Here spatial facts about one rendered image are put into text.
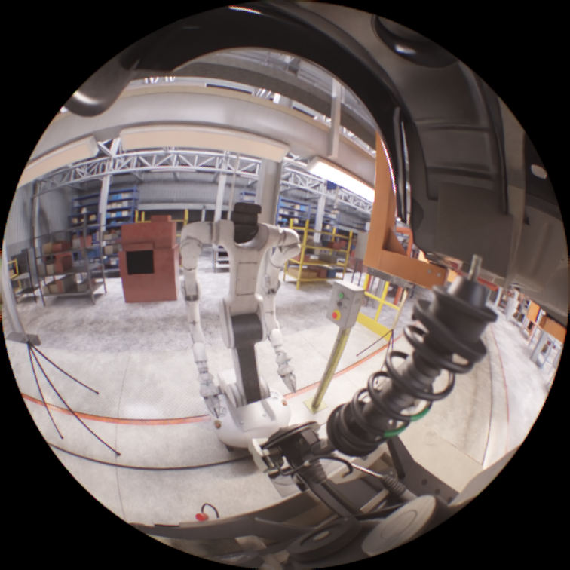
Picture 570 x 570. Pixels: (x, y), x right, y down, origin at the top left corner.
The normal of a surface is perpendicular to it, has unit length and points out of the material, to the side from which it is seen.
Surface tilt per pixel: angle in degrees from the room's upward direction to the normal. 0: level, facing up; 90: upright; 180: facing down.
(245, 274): 96
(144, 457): 0
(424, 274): 90
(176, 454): 0
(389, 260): 90
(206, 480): 0
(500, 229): 90
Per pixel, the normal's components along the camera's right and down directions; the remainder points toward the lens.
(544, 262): -0.72, 0.68
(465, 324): -0.76, 0.14
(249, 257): 0.50, 0.42
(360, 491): 0.04, -0.98
